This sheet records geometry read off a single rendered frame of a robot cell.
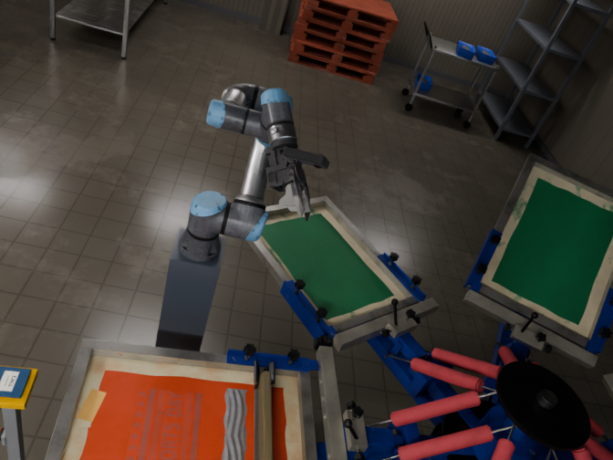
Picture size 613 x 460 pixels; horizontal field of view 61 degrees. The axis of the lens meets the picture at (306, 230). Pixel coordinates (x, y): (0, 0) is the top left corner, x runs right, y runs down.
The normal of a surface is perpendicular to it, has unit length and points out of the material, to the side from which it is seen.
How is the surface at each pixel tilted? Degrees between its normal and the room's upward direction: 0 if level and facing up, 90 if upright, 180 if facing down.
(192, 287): 90
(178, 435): 0
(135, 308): 0
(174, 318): 90
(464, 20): 90
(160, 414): 0
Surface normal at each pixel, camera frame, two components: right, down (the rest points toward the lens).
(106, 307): 0.28, -0.75
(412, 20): 0.00, 0.62
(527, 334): 0.01, -0.39
